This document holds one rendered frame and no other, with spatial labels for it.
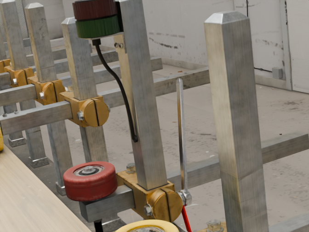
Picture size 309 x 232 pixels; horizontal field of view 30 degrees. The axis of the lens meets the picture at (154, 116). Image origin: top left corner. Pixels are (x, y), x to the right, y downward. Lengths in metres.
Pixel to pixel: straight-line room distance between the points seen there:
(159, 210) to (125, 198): 0.07
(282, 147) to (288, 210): 1.74
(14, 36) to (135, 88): 0.75
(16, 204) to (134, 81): 0.24
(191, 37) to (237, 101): 5.46
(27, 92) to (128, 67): 0.55
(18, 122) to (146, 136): 0.31
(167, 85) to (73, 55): 0.23
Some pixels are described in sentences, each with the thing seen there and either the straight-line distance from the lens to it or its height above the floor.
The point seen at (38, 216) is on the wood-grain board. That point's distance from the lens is 0.78.
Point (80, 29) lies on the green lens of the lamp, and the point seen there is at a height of 1.12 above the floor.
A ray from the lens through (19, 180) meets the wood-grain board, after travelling 0.92.
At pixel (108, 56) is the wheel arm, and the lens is 1.66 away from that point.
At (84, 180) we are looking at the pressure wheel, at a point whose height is 0.91.
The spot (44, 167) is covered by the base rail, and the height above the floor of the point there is 0.70.
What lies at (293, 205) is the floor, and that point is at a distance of 2.82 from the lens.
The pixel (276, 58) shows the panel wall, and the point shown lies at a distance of 4.95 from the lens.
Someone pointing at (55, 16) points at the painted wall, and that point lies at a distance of 9.81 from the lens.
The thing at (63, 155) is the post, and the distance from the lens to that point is 1.35.
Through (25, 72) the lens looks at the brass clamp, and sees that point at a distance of 1.52.
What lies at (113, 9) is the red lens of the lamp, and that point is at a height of 1.14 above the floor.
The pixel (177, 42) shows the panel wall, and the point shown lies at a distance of 6.35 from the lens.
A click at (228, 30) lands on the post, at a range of 0.59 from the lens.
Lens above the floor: 1.20
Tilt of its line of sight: 15 degrees down
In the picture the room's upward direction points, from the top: 8 degrees counter-clockwise
